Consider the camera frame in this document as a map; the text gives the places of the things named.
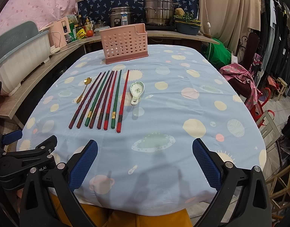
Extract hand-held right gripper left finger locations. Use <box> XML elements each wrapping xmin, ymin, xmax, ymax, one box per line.
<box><xmin>19</xmin><ymin>139</ymin><xmax>98</xmax><ymax>227</ymax></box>

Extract green plastic bag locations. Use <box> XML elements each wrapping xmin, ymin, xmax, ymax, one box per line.
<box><xmin>205</xmin><ymin>38</ymin><xmax>232</xmax><ymax>69</ymax></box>

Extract steel rice cooker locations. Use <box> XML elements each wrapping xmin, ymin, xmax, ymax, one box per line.
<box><xmin>109</xmin><ymin>7</ymin><xmax>135</xmax><ymax>28</ymax></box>

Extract pink dotted curtain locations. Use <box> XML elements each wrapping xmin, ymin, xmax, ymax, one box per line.
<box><xmin>0</xmin><ymin>0</ymin><xmax>98</xmax><ymax>42</ymax></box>

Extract small wooden stool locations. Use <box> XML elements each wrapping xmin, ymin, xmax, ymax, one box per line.
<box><xmin>271</xmin><ymin>77</ymin><xmax>288</xmax><ymax>101</ymax></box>

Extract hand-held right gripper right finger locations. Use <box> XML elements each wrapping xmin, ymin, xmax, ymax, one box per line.
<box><xmin>193</xmin><ymin>138</ymin><xmax>272</xmax><ymax>227</ymax></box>

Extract gold metal spoon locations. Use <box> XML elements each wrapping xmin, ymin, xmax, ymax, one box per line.
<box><xmin>76</xmin><ymin>77</ymin><xmax>93</xmax><ymax>104</ymax></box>

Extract steel steamer pot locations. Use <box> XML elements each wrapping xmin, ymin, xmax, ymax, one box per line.
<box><xmin>143</xmin><ymin>0</ymin><xmax>181</xmax><ymax>26</ymax></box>

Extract yellow soap pump bottle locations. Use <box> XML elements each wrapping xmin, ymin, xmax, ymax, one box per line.
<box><xmin>84</xmin><ymin>16</ymin><xmax>94</xmax><ymax>31</ymax></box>

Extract maroon chopstick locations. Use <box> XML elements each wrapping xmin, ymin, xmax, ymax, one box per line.
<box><xmin>76</xmin><ymin>72</ymin><xmax>106</xmax><ymax>129</ymax></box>
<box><xmin>97</xmin><ymin>70</ymin><xmax>115</xmax><ymax>130</ymax></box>
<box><xmin>69</xmin><ymin>72</ymin><xmax>102</xmax><ymax>129</ymax></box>
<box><xmin>89</xmin><ymin>71</ymin><xmax>114</xmax><ymax>129</ymax></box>

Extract wood-grain side counter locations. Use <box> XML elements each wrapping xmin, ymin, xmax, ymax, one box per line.
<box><xmin>0</xmin><ymin>37</ymin><xmax>100</xmax><ymax>123</ymax></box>

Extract clear food container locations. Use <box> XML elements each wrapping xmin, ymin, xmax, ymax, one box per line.
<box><xmin>94</xmin><ymin>26</ymin><xmax>111</xmax><ymax>34</ymax></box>

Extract dark metal chair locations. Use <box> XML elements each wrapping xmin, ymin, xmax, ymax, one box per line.
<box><xmin>237</xmin><ymin>32</ymin><xmax>261</xmax><ymax>76</ymax></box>

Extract leafy green vegetables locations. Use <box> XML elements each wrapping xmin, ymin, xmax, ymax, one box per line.
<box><xmin>174</xmin><ymin>12</ymin><xmax>198</xmax><ymax>24</ymax></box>

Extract red chopstick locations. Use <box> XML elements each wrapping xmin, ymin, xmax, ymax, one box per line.
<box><xmin>116</xmin><ymin>70</ymin><xmax>130</xmax><ymax>133</ymax></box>
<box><xmin>103</xmin><ymin>70</ymin><xmax>118</xmax><ymax>131</ymax></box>

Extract white dish box teal lid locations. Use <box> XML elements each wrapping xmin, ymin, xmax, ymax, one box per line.
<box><xmin>0</xmin><ymin>21</ymin><xmax>51</xmax><ymax>96</ymax></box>

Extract pink electric kettle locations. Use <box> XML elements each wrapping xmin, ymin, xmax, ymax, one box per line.
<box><xmin>48</xmin><ymin>17</ymin><xmax>70</xmax><ymax>49</ymax></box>

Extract grey kitchen counter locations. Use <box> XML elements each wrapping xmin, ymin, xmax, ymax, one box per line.
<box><xmin>84</xmin><ymin>30</ymin><xmax>220</xmax><ymax>45</ymax></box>

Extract white ceramic soup spoon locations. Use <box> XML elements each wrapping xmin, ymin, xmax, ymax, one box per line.
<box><xmin>129</xmin><ymin>81</ymin><xmax>145</xmax><ymax>106</ymax></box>

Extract white cord with switch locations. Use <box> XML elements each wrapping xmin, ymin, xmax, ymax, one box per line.
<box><xmin>202</xmin><ymin>0</ymin><xmax>213</xmax><ymax>39</ymax></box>

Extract blue plastic basin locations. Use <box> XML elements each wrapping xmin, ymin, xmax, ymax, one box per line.
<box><xmin>174</xmin><ymin>22</ymin><xmax>202</xmax><ymax>36</ymax></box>

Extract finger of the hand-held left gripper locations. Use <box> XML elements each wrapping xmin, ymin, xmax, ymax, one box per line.
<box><xmin>2</xmin><ymin>135</ymin><xmax>58</xmax><ymax>169</ymax></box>
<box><xmin>0</xmin><ymin>130</ymin><xmax>23</xmax><ymax>156</ymax></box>

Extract grey folding chair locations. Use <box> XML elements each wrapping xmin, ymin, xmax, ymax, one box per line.
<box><xmin>258</xmin><ymin>110</ymin><xmax>281</xmax><ymax>145</ymax></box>

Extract pink perforated utensil holder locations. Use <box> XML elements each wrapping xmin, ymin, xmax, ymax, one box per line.
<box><xmin>99</xmin><ymin>24</ymin><xmax>149</xmax><ymax>65</ymax></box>

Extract black induction cooktop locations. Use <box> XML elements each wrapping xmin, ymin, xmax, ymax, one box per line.
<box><xmin>145</xmin><ymin>24</ymin><xmax>177</xmax><ymax>31</ymax></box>

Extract beige curtain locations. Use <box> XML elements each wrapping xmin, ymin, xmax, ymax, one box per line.
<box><xmin>198</xmin><ymin>0</ymin><xmax>264</xmax><ymax>63</ymax></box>

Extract green chopstick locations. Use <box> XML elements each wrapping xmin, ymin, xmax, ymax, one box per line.
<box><xmin>84</xmin><ymin>70</ymin><xmax>110</xmax><ymax>127</ymax></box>
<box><xmin>111</xmin><ymin>69</ymin><xmax>122</xmax><ymax>129</ymax></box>

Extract person's orange pants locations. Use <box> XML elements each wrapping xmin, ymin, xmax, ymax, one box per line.
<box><xmin>48</xmin><ymin>193</ymin><xmax>193</xmax><ymax>227</ymax></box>

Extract green tin can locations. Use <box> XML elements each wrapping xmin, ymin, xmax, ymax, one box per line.
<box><xmin>66</xmin><ymin>25</ymin><xmax>77</xmax><ymax>44</ymax></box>

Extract row of hanging clothes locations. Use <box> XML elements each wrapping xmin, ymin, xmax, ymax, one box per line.
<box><xmin>258</xmin><ymin>0</ymin><xmax>290</xmax><ymax>101</ymax></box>

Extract pink floral cloth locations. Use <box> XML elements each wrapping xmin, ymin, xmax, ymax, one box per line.
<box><xmin>219</xmin><ymin>62</ymin><xmax>258</xmax><ymax>111</ymax></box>

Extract large wooden stool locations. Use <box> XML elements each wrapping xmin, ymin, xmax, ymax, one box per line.
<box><xmin>265</xmin><ymin>158</ymin><xmax>290</xmax><ymax>218</ymax></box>

